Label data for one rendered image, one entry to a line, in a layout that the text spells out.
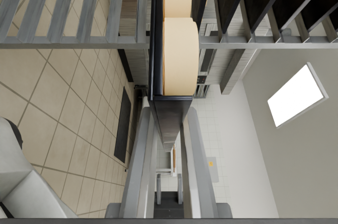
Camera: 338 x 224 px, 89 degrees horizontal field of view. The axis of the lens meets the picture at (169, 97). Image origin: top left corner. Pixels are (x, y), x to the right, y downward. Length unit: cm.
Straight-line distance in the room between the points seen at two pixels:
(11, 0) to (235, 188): 431
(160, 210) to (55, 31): 61
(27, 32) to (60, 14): 12
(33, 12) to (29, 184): 59
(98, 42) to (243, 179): 421
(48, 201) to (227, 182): 413
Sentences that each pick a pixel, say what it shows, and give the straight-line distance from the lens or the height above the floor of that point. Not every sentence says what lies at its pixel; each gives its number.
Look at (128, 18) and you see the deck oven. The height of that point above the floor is 29.
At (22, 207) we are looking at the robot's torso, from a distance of 37.
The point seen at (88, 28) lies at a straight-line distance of 67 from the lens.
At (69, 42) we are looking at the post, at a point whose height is 46.
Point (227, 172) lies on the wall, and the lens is 439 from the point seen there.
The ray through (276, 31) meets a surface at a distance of 68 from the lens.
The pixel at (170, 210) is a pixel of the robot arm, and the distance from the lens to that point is 46.
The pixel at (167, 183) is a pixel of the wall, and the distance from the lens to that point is 416.
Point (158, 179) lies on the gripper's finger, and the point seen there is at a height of 76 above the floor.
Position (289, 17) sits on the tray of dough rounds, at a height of 113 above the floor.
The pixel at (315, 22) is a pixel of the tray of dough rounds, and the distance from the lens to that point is 71.
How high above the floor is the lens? 78
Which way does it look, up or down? 1 degrees up
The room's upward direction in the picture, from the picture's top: 90 degrees clockwise
